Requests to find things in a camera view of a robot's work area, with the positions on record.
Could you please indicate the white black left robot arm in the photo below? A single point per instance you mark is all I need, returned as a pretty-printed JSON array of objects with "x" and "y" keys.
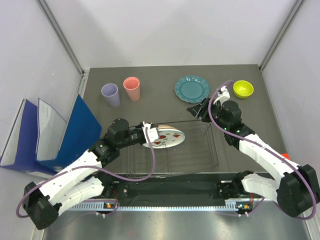
[{"x": 83, "y": 179}]

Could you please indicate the teal scalloped plate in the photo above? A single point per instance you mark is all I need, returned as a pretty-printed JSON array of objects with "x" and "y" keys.
[{"x": 192, "y": 89}]

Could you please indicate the black wire dish rack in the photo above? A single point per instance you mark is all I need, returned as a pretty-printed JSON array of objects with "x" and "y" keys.
[{"x": 195, "y": 155}]

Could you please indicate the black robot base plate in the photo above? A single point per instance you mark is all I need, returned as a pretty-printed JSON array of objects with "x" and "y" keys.
[{"x": 210, "y": 185}]

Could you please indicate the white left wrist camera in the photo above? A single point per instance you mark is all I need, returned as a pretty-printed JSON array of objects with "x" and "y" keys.
[{"x": 150, "y": 133}]

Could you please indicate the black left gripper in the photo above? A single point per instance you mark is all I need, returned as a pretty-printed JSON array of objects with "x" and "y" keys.
[{"x": 140, "y": 127}]

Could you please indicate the white patterned plate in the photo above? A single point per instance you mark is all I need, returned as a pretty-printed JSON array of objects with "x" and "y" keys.
[{"x": 169, "y": 138}]

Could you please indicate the pink plastic cup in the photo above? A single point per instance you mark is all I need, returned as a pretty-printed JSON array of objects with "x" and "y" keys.
[{"x": 132, "y": 88}]

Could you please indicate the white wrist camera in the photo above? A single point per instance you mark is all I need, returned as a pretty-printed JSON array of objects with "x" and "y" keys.
[
  {"x": 150, "y": 133},
  {"x": 223, "y": 95}
]

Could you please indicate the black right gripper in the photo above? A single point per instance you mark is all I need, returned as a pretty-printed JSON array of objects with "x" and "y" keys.
[{"x": 204, "y": 112}]

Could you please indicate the blue ring binder left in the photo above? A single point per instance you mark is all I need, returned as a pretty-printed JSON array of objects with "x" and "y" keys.
[{"x": 19, "y": 153}]

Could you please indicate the purple plastic cup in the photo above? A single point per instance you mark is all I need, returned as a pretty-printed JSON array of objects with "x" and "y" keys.
[{"x": 110, "y": 92}]

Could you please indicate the blue ring binder middle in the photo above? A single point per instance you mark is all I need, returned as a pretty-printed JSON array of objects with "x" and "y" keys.
[{"x": 51, "y": 128}]

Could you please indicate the yellow-green plastic bowl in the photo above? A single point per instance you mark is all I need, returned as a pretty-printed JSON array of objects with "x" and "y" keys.
[{"x": 243, "y": 89}]

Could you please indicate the blue ring binder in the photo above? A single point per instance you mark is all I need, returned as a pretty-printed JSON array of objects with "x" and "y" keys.
[
  {"x": 51, "y": 128},
  {"x": 19, "y": 153}
]

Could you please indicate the beige plate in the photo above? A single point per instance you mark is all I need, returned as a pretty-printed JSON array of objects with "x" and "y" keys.
[{"x": 163, "y": 127}]

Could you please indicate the blue folder right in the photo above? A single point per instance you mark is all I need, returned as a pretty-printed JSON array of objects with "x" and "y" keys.
[{"x": 82, "y": 131}]

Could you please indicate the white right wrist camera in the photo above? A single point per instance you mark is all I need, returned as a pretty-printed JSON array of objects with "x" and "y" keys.
[{"x": 223, "y": 95}]

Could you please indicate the red plastic block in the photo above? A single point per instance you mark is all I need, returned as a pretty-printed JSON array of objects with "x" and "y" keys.
[{"x": 286, "y": 155}]

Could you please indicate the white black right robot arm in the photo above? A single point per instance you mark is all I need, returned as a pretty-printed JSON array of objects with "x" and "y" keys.
[{"x": 294, "y": 188}]

